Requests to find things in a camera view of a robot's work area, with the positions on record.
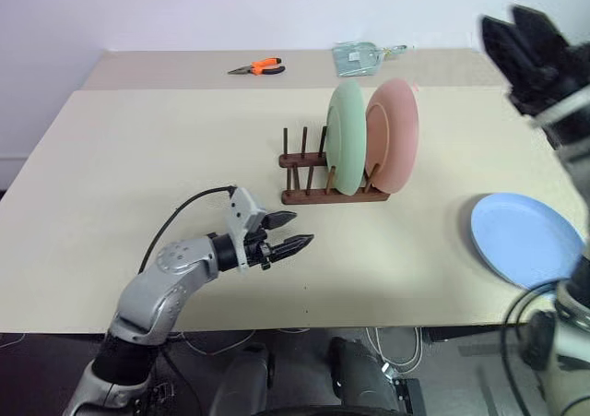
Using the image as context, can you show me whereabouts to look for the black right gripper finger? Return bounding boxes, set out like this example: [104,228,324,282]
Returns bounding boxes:
[478,14,538,95]
[510,4,571,72]

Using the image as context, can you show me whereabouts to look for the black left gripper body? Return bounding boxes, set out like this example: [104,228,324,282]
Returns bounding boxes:
[241,224,278,272]

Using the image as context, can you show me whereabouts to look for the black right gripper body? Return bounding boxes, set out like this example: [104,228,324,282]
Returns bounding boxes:
[506,40,590,118]

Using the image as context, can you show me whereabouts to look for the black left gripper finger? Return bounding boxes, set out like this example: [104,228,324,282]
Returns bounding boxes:
[268,233,316,264]
[263,210,299,232]

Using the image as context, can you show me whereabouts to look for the wooden dish rack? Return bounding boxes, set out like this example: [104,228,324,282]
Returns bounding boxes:
[278,126,391,206]

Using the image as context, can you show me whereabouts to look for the green plate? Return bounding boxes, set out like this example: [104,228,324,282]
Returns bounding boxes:
[325,80,369,197]

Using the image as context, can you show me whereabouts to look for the pink plate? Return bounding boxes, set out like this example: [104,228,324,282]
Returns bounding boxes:
[363,77,420,196]

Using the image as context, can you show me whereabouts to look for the teal plastic packet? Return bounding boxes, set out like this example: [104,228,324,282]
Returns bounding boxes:
[332,41,384,78]

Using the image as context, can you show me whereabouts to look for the blue plate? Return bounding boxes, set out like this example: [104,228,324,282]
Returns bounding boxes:
[469,192,588,292]

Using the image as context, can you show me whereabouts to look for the black floor box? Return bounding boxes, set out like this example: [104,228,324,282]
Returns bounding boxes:
[390,376,427,413]

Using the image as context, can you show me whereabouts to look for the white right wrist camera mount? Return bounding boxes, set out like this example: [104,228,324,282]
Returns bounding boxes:
[528,85,590,130]

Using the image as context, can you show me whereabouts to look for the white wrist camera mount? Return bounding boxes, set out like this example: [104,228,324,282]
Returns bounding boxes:
[528,85,590,130]
[224,185,269,276]

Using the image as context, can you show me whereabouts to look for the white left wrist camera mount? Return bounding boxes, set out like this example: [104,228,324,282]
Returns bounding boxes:
[224,185,269,276]

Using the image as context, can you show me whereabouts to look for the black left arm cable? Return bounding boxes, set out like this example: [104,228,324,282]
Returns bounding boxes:
[137,185,239,275]

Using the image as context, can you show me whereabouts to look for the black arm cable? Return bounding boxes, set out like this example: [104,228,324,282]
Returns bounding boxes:
[137,185,239,275]
[501,280,561,416]

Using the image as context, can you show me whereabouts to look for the orange handled pliers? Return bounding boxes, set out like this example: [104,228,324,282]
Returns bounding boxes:
[226,57,287,77]

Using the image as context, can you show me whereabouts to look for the white floor cable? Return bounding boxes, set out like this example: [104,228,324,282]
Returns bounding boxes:
[363,326,424,376]

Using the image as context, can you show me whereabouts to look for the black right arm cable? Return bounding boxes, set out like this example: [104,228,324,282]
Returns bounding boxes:
[501,280,561,416]

